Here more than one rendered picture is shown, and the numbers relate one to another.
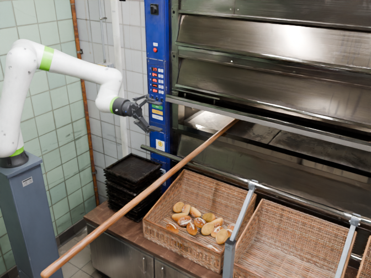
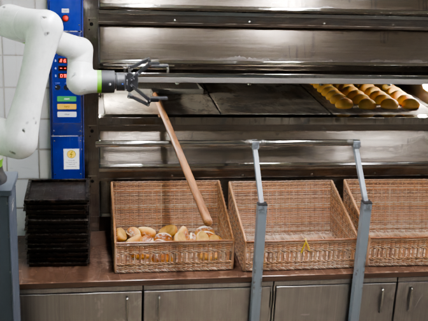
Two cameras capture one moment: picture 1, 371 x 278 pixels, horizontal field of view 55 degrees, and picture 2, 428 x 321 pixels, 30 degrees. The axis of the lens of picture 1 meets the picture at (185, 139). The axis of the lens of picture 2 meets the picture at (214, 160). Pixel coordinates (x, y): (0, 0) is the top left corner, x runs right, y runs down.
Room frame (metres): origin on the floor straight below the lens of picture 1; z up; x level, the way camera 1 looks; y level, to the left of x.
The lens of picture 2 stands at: (-0.96, 2.14, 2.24)
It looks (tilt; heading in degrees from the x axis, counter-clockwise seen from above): 19 degrees down; 318
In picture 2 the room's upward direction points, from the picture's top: 3 degrees clockwise
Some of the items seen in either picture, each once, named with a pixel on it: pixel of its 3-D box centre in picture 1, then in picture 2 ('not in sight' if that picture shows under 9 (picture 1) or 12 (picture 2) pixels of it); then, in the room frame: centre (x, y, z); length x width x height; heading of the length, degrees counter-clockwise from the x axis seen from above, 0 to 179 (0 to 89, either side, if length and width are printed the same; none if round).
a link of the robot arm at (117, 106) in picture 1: (123, 107); (108, 81); (1.69, 0.32, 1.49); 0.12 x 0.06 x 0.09; 148
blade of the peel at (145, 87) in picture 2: not in sight; (150, 83); (2.55, -0.55, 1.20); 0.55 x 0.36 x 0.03; 58
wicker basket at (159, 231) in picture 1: (200, 215); (169, 223); (1.78, -0.10, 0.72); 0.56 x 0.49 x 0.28; 57
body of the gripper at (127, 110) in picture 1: (133, 110); (127, 81); (1.65, 0.26, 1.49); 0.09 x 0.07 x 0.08; 58
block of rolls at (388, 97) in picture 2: not in sight; (362, 91); (1.74, -1.44, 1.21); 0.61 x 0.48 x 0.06; 147
